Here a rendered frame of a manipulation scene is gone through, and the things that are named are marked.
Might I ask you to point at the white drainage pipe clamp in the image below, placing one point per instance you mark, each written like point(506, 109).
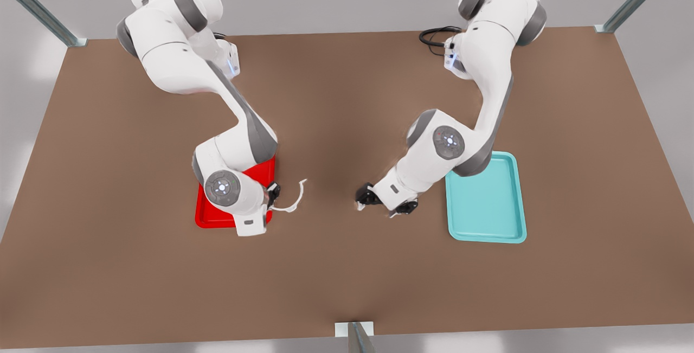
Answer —
point(297, 197)

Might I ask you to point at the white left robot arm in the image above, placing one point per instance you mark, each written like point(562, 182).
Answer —
point(488, 98)

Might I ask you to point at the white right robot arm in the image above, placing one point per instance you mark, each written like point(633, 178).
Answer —
point(179, 60)

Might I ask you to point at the red plastic tray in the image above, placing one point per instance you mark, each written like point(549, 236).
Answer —
point(209, 214)

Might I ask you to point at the teal plastic tray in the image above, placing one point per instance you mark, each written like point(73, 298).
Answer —
point(485, 206)

